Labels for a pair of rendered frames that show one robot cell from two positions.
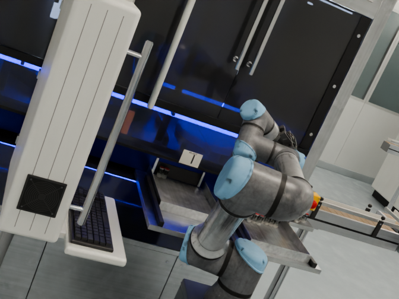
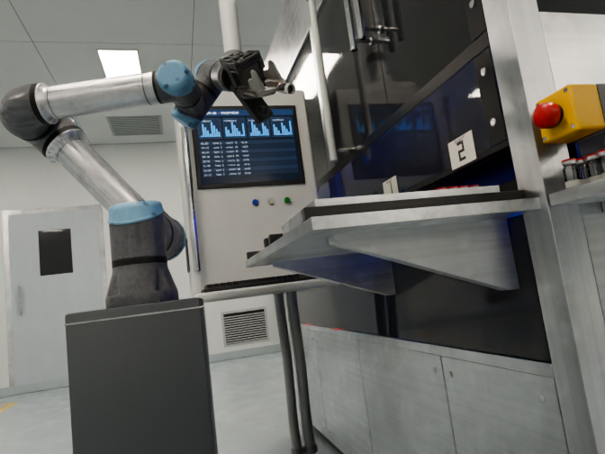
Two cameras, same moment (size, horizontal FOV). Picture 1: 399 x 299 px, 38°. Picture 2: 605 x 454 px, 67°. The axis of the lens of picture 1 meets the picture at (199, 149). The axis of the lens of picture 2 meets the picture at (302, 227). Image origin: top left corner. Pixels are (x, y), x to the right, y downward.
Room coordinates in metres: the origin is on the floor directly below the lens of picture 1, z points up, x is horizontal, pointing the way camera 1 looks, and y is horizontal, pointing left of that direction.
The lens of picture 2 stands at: (2.07, -1.26, 0.78)
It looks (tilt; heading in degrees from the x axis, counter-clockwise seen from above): 8 degrees up; 94
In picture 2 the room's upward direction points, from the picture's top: 7 degrees counter-clockwise
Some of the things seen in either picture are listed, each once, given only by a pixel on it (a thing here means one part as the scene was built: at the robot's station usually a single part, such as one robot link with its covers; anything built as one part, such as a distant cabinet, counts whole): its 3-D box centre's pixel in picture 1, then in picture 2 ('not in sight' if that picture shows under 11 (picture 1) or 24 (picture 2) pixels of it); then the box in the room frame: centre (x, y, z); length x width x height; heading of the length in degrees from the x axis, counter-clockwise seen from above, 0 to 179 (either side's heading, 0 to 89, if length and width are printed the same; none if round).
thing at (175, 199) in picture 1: (183, 194); not in sight; (2.16, -0.01, 0.90); 0.34 x 0.26 x 0.04; 19
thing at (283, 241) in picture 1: (266, 229); (382, 216); (2.17, -0.37, 0.90); 0.34 x 0.26 x 0.04; 19
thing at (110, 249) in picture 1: (89, 215); (263, 282); (1.82, 0.26, 0.82); 0.40 x 0.14 x 0.02; 20
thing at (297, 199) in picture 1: (290, 180); (93, 96); (1.56, -0.27, 1.28); 0.49 x 0.11 x 0.12; 3
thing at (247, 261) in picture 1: (243, 264); (138, 230); (1.64, -0.26, 0.96); 0.13 x 0.12 x 0.14; 93
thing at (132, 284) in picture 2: (230, 296); (141, 281); (1.64, -0.27, 0.84); 0.15 x 0.15 x 0.10
